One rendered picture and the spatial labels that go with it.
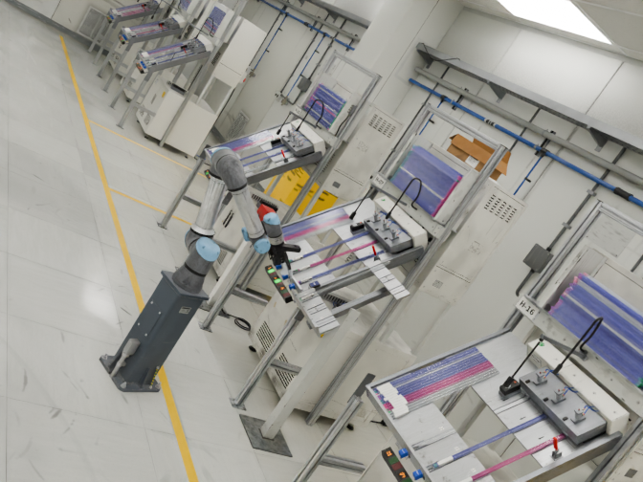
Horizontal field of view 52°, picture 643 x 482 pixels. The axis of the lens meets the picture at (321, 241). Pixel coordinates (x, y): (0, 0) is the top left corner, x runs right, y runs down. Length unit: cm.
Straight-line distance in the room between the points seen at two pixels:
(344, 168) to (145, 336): 228
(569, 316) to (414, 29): 446
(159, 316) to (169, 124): 492
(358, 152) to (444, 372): 240
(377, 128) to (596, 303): 254
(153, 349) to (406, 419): 123
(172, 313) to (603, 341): 183
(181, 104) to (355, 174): 333
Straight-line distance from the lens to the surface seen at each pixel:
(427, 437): 269
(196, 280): 311
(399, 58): 686
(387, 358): 396
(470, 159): 415
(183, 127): 793
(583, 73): 564
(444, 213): 358
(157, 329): 317
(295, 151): 479
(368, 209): 404
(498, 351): 303
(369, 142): 494
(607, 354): 279
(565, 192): 516
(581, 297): 291
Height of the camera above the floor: 170
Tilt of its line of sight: 12 degrees down
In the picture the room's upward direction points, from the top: 34 degrees clockwise
